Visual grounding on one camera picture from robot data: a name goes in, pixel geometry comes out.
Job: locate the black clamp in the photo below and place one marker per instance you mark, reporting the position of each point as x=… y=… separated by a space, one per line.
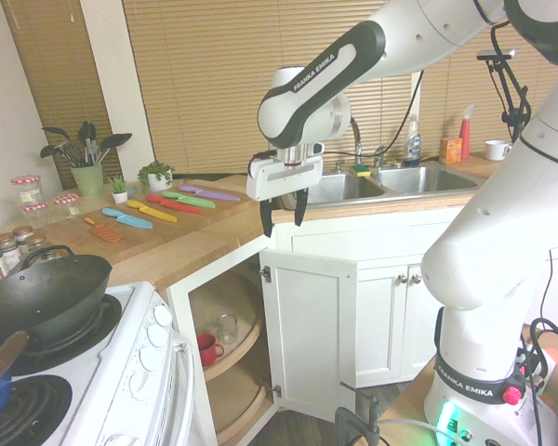
x=360 y=418

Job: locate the red mug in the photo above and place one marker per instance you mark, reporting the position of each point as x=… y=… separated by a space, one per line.
x=208 y=348

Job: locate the white electric stove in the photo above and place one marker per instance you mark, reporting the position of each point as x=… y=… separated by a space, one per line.
x=88 y=371

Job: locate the red knife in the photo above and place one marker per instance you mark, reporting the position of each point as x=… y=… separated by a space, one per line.
x=172 y=203

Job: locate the blue knife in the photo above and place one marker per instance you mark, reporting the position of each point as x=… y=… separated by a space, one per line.
x=126 y=218

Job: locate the orange baking soda box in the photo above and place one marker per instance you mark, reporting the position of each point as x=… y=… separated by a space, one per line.
x=450 y=150

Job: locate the wooden cutting board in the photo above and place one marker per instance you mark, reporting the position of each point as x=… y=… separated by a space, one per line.
x=144 y=218

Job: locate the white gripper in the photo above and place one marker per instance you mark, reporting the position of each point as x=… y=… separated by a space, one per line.
x=283 y=179

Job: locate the black camera stand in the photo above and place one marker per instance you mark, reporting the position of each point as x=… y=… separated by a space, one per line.
x=509 y=88

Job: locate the red spray bottle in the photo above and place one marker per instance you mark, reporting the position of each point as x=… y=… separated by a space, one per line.
x=465 y=132

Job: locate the yellow knife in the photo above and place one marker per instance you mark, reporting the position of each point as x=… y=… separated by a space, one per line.
x=151 y=211

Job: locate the white Franka Emika robot arm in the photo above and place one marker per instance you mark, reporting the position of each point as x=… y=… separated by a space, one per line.
x=488 y=195

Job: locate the white cabinet door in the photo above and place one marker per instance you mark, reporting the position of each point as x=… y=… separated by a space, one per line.
x=309 y=325

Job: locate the glass jar with checkered lid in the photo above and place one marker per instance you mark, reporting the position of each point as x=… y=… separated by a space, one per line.
x=67 y=205
x=36 y=215
x=27 y=189

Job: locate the stainless steel double sink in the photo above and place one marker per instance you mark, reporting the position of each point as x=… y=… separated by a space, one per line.
x=400 y=181

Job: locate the narrow bamboo window blind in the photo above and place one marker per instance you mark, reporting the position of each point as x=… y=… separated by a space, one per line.
x=56 y=93

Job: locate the clear dish soap bottle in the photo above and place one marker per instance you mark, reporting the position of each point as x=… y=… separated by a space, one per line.
x=413 y=141

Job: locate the small plant in white pot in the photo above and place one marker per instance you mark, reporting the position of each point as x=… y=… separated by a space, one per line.
x=119 y=189

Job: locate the white sink cabinet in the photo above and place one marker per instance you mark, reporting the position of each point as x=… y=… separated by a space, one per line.
x=390 y=288

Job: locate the green knife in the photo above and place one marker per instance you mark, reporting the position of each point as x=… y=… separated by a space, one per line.
x=188 y=199

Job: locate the purple knife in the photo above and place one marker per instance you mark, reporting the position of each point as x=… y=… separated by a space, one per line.
x=207 y=191

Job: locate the yellow green sponge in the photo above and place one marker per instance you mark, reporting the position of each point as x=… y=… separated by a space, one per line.
x=362 y=170

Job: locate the green utensil holder cup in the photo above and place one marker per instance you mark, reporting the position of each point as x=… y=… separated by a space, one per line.
x=88 y=180

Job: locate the black kitchen utensils bunch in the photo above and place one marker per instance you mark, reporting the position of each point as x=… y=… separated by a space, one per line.
x=86 y=144

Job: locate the clear glass jar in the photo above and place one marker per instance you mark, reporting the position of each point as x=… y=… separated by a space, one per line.
x=227 y=328

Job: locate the white coffee mug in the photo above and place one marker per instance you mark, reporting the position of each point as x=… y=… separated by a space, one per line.
x=496 y=149

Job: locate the wooden lazy susan shelf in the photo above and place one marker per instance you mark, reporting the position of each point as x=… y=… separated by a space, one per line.
x=228 y=353

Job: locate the chrome kitchen faucet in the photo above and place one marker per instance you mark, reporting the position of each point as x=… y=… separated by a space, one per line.
x=357 y=144

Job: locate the trailing plant in white pot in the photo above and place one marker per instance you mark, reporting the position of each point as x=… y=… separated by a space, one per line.
x=156 y=176

